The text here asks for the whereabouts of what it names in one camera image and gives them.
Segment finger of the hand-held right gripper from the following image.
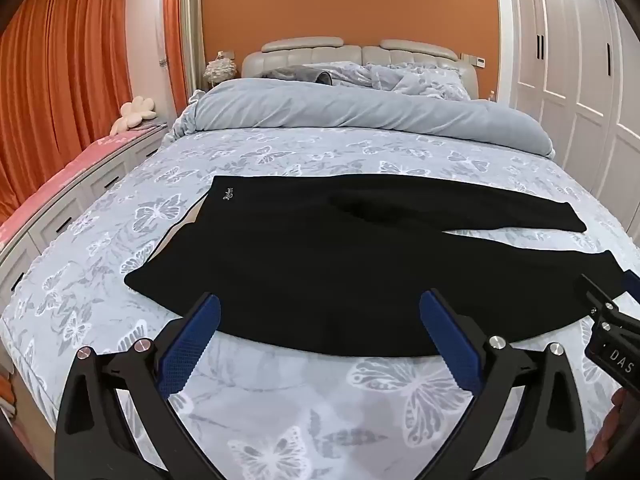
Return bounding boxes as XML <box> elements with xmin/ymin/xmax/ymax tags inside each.
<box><xmin>620</xmin><ymin>269</ymin><xmax>640</xmax><ymax>302</ymax></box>
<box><xmin>575</xmin><ymin>272</ymin><xmax>623</xmax><ymax>331</ymax></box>

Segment butterfly print bed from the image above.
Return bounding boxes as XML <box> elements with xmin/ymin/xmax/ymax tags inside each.
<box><xmin>0</xmin><ymin>125</ymin><xmax>640</xmax><ymax>480</ymax></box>

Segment narrow orange curtain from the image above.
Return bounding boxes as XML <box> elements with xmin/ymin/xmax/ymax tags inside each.
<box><xmin>162</xmin><ymin>0</ymin><xmax>193</xmax><ymax>113</ymax></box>

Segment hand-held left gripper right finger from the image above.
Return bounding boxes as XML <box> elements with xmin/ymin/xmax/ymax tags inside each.
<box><xmin>418</xmin><ymin>287</ymin><xmax>588</xmax><ymax>480</ymax></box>

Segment white fluffy bedside lamp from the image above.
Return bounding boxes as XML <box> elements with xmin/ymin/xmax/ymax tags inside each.
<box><xmin>202</xmin><ymin>52</ymin><xmax>237</xmax><ymax>92</ymax></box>

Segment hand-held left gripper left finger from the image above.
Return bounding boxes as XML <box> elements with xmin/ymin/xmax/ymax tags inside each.
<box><xmin>54</xmin><ymin>292</ymin><xmax>236</xmax><ymax>480</ymax></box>

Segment grey duvet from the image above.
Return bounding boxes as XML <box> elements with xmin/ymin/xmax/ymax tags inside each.
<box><xmin>167</xmin><ymin>77</ymin><xmax>556</xmax><ymax>161</ymax></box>

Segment white drawer cabinet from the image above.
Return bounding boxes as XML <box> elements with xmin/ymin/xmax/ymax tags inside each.
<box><xmin>0</xmin><ymin>126</ymin><xmax>172</xmax><ymax>311</ymax></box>

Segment person's right hand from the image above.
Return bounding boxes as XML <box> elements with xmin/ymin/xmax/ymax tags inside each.
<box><xmin>585</xmin><ymin>387</ymin><xmax>632</xmax><ymax>473</ymax></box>

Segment dark grey cloth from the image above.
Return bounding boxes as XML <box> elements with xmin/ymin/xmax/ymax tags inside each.
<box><xmin>260</xmin><ymin>65</ymin><xmax>334</xmax><ymax>87</ymax></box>

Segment black pants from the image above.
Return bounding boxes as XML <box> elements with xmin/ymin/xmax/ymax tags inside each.
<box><xmin>123</xmin><ymin>174</ymin><xmax>627</xmax><ymax>359</ymax></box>

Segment white wardrobe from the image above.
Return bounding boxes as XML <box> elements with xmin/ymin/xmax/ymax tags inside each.
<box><xmin>492</xmin><ymin>0</ymin><xmax>640</xmax><ymax>241</ymax></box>

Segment butterfly print pillow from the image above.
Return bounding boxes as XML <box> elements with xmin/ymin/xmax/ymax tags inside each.
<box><xmin>364</xmin><ymin>62</ymin><xmax>472</xmax><ymax>102</ymax></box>

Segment beige padded headboard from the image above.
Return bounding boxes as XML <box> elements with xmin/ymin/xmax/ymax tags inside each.
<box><xmin>241</xmin><ymin>36</ymin><xmax>480</xmax><ymax>101</ymax></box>

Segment flower shaped cushion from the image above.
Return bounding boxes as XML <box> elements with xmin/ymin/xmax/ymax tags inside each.
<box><xmin>111</xmin><ymin>99</ymin><xmax>159</xmax><ymax>135</ymax></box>

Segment pink seat mat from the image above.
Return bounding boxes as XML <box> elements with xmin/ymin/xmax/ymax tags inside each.
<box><xmin>0</xmin><ymin>125</ymin><xmax>167</xmax><ymax>257</ymax></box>

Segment white sheer curtain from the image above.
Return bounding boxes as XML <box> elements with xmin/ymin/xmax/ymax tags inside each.
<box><xmin>182</xmin><ymin>0</ymin><xmax>207</xmax><ymax>97</ymax></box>

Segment wide orange curtain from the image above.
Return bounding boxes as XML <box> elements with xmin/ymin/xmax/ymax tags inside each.
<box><xmin>0</xmin><ymin>0</ymin><xmax>136</xmax><ymax>223</ymax></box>

